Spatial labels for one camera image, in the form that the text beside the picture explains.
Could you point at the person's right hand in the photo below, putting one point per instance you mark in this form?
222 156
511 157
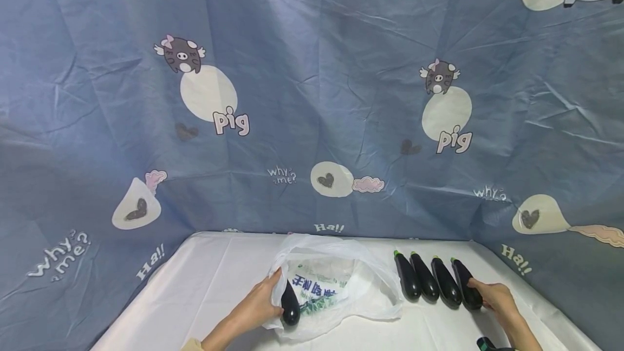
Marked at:
495 296

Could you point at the person's left hand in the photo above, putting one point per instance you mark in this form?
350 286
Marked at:
261 299

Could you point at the person's left fingers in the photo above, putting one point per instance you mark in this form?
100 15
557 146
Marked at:
276 281

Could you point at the person's right fingers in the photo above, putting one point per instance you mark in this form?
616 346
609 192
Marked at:
478 287

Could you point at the dark purple eggplant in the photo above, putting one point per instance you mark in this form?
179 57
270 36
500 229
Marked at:
290 305
425 279
464 280
408 278
446 283

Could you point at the white plastic bag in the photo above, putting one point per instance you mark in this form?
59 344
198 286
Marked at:
341 291

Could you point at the person's left forearm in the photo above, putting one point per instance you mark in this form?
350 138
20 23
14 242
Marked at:
222 335

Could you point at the person's right forearm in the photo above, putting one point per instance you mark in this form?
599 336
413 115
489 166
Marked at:
521 332

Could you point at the black wrist band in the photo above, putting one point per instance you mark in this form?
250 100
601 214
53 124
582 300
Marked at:
487 345

